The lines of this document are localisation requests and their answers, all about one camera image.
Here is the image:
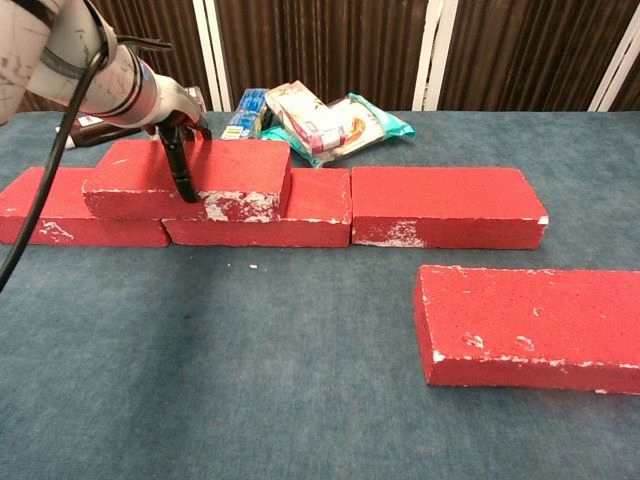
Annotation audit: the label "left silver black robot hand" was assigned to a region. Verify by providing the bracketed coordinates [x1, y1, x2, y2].
[142, 74, 214, 204]

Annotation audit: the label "red brick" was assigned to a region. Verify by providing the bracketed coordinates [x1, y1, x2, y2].
[0, 167, 171, 248]
[412, 264, 640, 396]
[81, 138, 294, 224]
[351, 166, 550, 250]
[160, 168, 353, 249]

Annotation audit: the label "clear plastic box red contents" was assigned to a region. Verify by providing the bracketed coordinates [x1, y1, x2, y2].
[182, 85, 207, 119]

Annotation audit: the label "blue carton box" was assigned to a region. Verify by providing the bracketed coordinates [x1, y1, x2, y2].
[219, 88, 274, 142]

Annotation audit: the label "brown bottle white cap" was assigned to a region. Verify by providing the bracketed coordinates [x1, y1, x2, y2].
[54, 112, 146, 150]

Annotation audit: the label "white floral snack packet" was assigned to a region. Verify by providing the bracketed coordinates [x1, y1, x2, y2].
[263, 79, 347, 157]

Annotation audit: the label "white packet red swirl print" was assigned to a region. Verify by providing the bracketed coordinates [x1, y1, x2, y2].
[319, 97, 389, 169]

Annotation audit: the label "teal snack packet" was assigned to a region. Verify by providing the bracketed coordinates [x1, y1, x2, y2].
[258, 92, 417, 169]

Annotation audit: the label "blue felt table cover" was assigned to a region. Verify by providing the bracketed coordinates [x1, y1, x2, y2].
[0, 110, 640, 480]

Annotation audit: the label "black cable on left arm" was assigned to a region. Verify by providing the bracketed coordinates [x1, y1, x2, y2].
[0, 34, 174, 294]

